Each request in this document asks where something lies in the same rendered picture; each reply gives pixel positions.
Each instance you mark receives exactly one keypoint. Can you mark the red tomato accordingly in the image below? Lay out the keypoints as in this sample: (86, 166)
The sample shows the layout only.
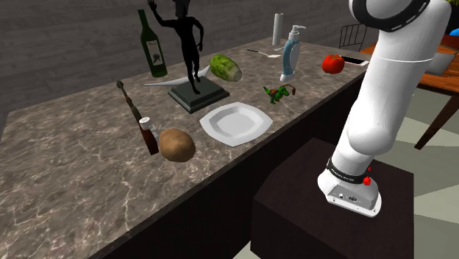
(333, 64)

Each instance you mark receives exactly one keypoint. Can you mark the green wine bottle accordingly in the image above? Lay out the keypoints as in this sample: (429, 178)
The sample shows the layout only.
(153, 50)

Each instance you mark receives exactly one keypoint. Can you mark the red sauce bottle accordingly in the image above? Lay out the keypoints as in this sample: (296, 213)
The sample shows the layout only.
(149, 136)

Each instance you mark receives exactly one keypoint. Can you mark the white square plate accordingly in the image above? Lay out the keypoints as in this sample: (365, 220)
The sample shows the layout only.
(235, 123)

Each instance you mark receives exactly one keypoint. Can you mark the dark robot stand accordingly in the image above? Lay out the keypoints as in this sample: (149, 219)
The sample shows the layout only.
(308, 222)

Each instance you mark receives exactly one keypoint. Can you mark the green toy dinosaur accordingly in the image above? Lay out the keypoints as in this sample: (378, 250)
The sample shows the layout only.
(276, 93)

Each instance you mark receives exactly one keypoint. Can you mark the blue white soap dispenser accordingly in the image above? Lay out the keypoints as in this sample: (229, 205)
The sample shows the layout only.
(290, 54)

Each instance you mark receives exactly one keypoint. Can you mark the white spatula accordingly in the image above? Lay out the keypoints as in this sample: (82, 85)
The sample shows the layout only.
(263, 54)

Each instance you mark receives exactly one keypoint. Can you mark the green lettuce head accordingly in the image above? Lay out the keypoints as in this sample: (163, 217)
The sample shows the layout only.
(225, 67)

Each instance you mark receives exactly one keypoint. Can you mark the wooden table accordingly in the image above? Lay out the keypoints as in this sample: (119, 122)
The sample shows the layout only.
(439, 77)

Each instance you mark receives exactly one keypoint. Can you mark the black human figure statue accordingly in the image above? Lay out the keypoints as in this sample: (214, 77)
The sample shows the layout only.
(190, 54)

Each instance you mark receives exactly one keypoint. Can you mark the white paper towel roll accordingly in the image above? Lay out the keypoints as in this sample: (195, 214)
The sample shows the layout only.
(277, 28)

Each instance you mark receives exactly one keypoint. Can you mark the grey box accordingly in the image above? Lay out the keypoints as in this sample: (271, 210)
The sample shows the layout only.
(441, 61)

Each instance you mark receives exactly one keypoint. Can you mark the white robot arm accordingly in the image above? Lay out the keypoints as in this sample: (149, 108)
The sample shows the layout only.
(391, 89)

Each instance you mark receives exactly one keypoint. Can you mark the brown potato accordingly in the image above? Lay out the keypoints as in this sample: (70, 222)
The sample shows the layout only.
(176, 145)

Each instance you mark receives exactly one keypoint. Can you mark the white phone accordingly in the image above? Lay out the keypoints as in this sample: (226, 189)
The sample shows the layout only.
(355, 61)

